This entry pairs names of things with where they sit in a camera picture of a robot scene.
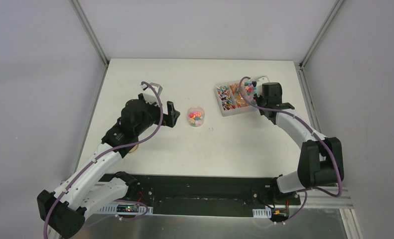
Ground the clear plastic jar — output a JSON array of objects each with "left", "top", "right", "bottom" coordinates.
[{"left": 187, "top": 107, "right": 205, "bottom": 127}]

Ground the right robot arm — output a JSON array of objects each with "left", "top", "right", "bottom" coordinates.
[{"left": 254, "top": 82, "right": 344, "bottom": 204}]

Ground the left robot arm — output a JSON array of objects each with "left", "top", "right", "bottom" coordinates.
[{"left": 37, "top": 94, "right": 180, "bottom": 239}]

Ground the compartmented candy tray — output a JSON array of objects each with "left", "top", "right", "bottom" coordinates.
[{"left": 214, "top": 78, "right": 261, "bottom": 117}]

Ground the wooden jar lid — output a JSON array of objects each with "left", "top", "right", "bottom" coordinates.
[{"left": 129, "top": 144, "right": 139, "bottom": 153}]

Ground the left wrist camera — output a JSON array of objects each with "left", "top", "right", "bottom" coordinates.
[{"left": 140, "top": 82, "right": 163, "bottom": 103}]

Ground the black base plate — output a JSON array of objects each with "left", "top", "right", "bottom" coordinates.
[{"left": 122, "top": 174, "right": 301, "bottom": 218}]

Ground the left slotted cable duct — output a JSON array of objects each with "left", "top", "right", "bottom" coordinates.
[{"left": 95, "top": 204, "right": 153, "bottom": 216}]

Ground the slotted cable duct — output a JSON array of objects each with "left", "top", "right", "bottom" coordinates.
[
  {"left": 95, "top": 204, "right": 153, "bottom": 216},
  {"left": 252, "top": 208, "right": 272, "bottom": 219}
]

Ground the right slotted cable duct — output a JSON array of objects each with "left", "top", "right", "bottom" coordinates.
[{"left": 252, "top": 208, "right": 272, "bottom": 219}]

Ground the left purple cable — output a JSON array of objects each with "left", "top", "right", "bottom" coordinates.
[{"left": 43, "top": 81, "right": 164, "bottom": 239}]

